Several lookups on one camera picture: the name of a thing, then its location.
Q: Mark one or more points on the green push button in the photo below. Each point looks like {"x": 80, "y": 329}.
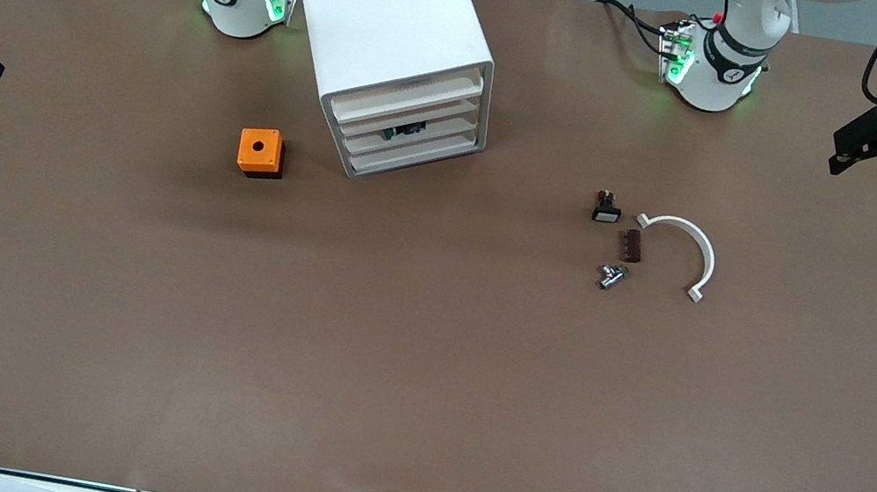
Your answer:
{"x": 404, "y": 132}

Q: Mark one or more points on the beige cabinet drawer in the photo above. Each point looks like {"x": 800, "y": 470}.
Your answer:
{"x": 410, "y": 152}
{"x": 449, "y": 127}
{"x": 419, "y": 95}
{"x": 416, "y": 114}

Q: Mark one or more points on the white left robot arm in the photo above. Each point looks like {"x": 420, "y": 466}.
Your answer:
{"x": 712, "y": 78}

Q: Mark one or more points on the white drawer cabinet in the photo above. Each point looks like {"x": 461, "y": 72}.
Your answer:
{"x": 389, "y": 6}

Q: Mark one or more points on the brown terminal block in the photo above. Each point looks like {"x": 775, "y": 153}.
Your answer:
{"x": 631, "y": 246}

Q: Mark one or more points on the orange box with hole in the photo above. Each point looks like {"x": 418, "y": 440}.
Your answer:
{"x": 247, "y": 156}

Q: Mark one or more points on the silver metal fitting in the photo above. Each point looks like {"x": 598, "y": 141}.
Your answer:
{"x": 611, "y": 277}

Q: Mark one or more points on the white curved plastic bracket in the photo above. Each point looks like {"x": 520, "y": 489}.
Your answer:
{"x": 674, "y": 222}

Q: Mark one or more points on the black white push switch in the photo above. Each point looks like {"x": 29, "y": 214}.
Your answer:
{"x": 606, "y": 213}

